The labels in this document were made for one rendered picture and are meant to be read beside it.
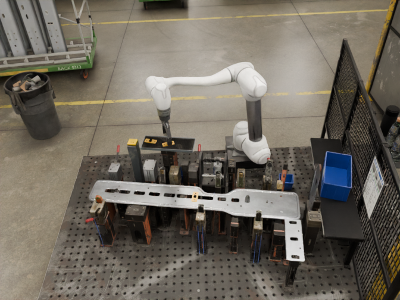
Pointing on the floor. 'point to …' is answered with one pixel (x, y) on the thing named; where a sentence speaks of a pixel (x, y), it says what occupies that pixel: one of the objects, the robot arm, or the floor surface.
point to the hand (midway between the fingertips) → (167, 137)
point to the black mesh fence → (392, 291)
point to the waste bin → (34, 103)
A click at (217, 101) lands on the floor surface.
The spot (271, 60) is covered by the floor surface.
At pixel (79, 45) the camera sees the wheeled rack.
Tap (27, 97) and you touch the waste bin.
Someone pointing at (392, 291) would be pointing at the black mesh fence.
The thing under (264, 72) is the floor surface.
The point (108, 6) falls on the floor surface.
